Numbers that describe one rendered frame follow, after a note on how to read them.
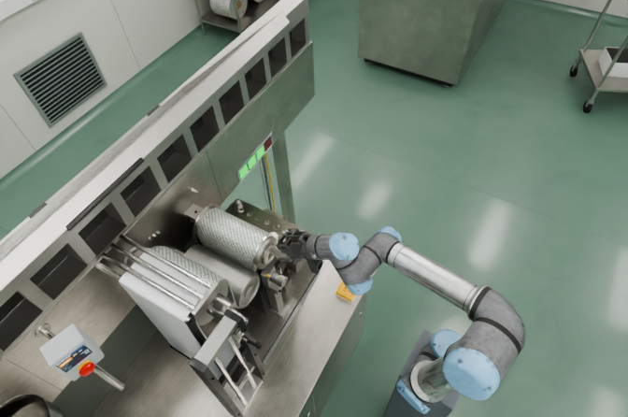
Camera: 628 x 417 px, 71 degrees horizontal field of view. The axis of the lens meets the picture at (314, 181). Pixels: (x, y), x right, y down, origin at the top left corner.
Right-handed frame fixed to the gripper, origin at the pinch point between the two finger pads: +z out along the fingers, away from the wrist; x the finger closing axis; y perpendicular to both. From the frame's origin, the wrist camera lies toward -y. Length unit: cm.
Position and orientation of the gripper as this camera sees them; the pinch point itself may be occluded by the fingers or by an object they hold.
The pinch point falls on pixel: (278, 251)
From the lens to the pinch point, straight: 148.1
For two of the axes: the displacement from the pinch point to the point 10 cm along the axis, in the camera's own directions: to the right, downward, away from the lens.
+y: -5.8, -7.2, -3.8
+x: -4.9, 6.8, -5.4
